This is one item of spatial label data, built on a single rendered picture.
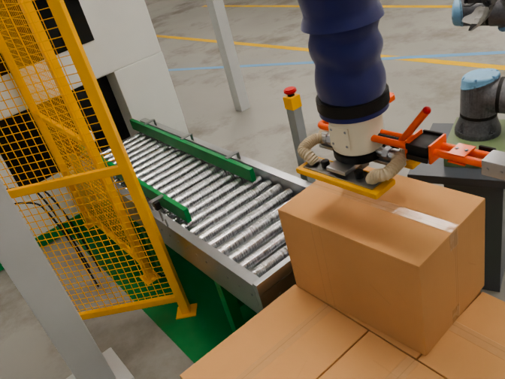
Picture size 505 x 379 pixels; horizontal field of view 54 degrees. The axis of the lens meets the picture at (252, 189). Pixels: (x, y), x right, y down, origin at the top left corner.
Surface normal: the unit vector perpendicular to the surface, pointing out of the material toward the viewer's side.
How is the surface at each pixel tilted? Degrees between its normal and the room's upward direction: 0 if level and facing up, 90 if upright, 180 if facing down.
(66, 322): 90
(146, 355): 0
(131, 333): 0
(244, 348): 0
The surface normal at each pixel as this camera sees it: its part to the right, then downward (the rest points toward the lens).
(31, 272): 0.61, 0.28
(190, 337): -0.23, -0.83
